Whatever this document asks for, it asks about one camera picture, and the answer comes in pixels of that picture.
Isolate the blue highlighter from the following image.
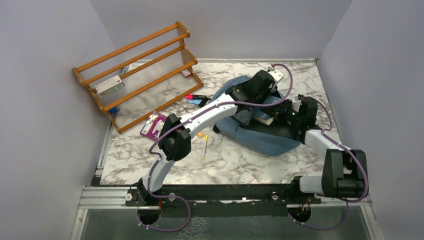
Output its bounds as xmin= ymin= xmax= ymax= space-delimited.
xmin=186 ymin=99 xmax=202 ymax=106

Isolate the pink black highlighter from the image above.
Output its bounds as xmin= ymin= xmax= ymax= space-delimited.
xmin=185 ymin=94 xmax=208 ymax=100

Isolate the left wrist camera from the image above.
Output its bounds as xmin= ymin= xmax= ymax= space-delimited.
xmin=267 ymin=67 xmax=285 ymax=87

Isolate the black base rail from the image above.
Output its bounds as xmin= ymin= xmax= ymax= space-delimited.
xmin=91 ymin=177 xmax=335 ymax=226

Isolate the yellow capped pen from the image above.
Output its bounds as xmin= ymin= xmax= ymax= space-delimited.
xmin=201 ymin=135 xmax=209 ymax=161

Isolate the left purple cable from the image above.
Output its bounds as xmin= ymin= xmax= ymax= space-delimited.
xmin=136 ymin=63 xmax=294 ymax=233

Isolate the small red white box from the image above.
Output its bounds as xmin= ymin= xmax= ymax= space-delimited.
xmin=180 ymin=68 xmax=193 ymax=78

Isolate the blue backpack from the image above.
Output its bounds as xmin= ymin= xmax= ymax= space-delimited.
xmin=210 ymin=75 xmax=302 ymax=157

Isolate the purple stationery package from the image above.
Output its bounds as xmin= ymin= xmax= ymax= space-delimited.
xmin=140 ymin=111 xmax=167 ymax=141

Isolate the wooden shelf rack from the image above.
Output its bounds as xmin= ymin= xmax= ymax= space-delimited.
xmin=72 ymin=21 xmax=204 ymax=133

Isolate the white box on shelf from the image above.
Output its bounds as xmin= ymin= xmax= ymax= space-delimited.
xmin=95 ymin=75 xmax=124 ymax=97

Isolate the dark blue book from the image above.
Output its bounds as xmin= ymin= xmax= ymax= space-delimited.
xmin=252 ymin=110 xmax=274 ymax=126

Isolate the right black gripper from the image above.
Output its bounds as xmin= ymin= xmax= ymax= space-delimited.
xmin=261 ymin=99 xmax=303 ymax=127

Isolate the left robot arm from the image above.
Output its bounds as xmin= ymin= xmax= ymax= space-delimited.
xmin=137 ymin=69 xmax=284 ymax=206

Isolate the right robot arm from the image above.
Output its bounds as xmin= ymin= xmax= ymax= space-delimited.
xmin=270 ymin=95 xmax=369 ymax=204

